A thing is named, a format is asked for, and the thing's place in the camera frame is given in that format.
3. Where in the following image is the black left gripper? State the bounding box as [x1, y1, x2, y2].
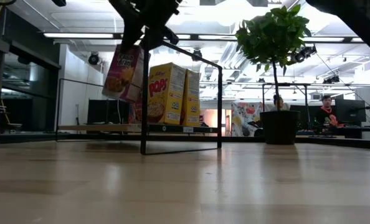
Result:
[108, 0, 181, 52]

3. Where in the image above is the purple Raisin Bran cereal box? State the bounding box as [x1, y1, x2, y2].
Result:
[102, 44, 146, 103]

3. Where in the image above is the yellow Corn Pops cereal box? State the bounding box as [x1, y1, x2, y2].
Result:
[147, 62, 187, 126]
[181, 68, 201, 127]

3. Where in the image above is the black overhead light bar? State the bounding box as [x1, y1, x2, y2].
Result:
[43, 32, 365, 43]

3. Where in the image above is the black computer monitor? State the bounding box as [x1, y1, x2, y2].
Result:
[334, 98, 368, 123]
[108, 100, 130, 124]
[87, 99, 109, 124]

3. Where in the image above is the pink board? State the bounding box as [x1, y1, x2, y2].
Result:
[199, 108, 232, 137]

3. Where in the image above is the floral print hanging cloth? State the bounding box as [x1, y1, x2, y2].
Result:
[230, 101, 263, 138]

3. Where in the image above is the person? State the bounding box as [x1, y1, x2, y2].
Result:
[314, 95, 340, 133]
[272, 94, 292, 112]

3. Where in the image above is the black track spotlight cluster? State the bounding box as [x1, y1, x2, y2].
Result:
[292, 45, 318, 63]

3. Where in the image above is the green potted plant black pot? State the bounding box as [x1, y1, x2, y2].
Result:
[234, 4, 312, 146]

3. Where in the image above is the black aluminium table frame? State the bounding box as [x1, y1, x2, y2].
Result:
[0, 132, 370, 151]

